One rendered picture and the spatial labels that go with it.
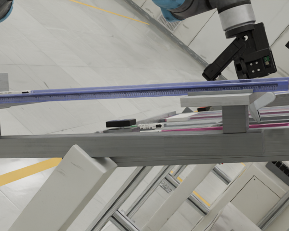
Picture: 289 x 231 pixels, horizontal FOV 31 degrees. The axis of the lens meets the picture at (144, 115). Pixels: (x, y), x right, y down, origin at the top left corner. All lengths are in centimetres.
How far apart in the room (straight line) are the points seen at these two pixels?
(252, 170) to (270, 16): 752
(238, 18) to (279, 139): 31
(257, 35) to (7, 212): 127
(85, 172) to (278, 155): 40
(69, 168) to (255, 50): 58
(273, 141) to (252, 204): 154
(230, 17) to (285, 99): 130
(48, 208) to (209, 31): 929
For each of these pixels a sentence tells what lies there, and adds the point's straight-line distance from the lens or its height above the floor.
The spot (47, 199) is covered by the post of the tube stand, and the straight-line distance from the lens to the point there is 77.
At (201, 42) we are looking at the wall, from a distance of 1000.
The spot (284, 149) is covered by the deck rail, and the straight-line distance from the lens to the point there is 99.
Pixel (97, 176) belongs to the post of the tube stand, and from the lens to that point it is 73.
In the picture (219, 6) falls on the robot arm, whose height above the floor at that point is 108.
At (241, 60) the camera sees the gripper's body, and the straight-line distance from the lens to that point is 117.
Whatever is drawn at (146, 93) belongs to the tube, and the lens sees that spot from 60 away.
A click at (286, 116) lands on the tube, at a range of 119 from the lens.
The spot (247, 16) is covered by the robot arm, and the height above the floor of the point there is 110.
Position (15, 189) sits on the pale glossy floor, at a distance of 225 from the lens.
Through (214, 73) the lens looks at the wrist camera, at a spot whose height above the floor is 96.
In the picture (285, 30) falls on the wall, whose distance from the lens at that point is 983.
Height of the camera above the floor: 109
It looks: 14 degrees down
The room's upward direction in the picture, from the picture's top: 39 degrees clockwise
